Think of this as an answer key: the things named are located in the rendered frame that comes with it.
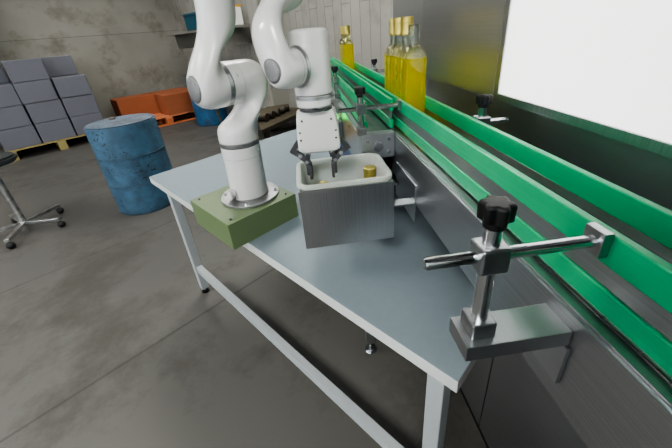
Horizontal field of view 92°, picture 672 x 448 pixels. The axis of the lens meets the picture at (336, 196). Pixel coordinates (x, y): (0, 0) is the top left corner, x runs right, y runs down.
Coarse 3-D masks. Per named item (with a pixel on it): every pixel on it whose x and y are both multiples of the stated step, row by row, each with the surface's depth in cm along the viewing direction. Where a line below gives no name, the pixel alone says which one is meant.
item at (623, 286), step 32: (416, 128) 78; (448, 128) 61; (448, 160) 61; (480, 160) 50; (480, 192) 51; (512, 192) 43; (544, 192) 37; (512, 224) 43; (544, 224) 38; (576, 224) 33; (544, 256) 38; (576, 256) 34; (608, 256) 29; (640, 256) 26; (576, 288) 34; (608, 288) 30; (640, 288) 27; (640, 320) 27
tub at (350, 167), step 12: (348, 156) 88; (360, 156) 88; (372, 156) 88; (300, 168) 83; (324, 168) 88; (348, 168) 89; (360, 168) 89; (384, 168) 78; (300, 180) 76; (312, 180) 89; (324, 180) 89; (336, 180) 90; (348, 180) 74; (360, 180) 73; (372, 180) 73; (384, 180) 74
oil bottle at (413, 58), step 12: (408, 48) 83; (420, 48) 83; (408, 60) 83; (420, 60) 83; (408, 72) 84; (420, 72) 85; (408, 84) 86; (420, 84) 86; (408, 96) 87; (420, 96) 88; (420, 108) 89
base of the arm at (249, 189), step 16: (256, 144) 100; (224, 160) 100; (240, 160) 98; (256, 160) 101; (240, 176) 101; (256, 176) 103; (224, 192) 112; (240, 192) 103; (256, 192) 105; (272, 192) 109; (240, 208) 102
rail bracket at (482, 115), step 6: (480, 96) 63; (486, 96) 63; (492, 96) 63; (480, 102) 63; (486, 102) 63; (480, 108) 64; (486, 108) 64; (480, 114) 65; (486, 114) 65; (480, 120) 65; (486, 120) 65; (492, 120) 66; (498, 120) 66; (504, 120) 66
